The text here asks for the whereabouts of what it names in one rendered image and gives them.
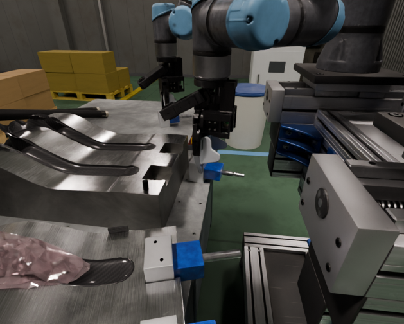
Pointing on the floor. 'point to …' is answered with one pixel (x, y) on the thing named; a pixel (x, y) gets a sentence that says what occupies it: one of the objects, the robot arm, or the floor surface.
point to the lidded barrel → (248, 116)
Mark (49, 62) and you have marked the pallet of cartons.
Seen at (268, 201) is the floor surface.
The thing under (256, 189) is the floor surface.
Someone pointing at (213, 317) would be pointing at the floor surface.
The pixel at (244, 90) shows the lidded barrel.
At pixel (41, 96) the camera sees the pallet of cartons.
